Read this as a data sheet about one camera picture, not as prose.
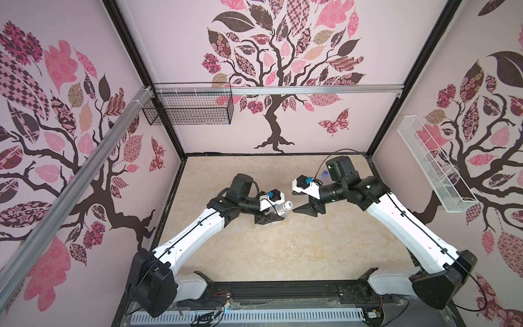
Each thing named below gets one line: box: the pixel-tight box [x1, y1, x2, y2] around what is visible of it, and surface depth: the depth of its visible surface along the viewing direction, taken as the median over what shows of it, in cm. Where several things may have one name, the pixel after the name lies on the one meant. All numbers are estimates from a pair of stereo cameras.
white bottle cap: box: [282, 200, 294, 211], surface depth 68 cm
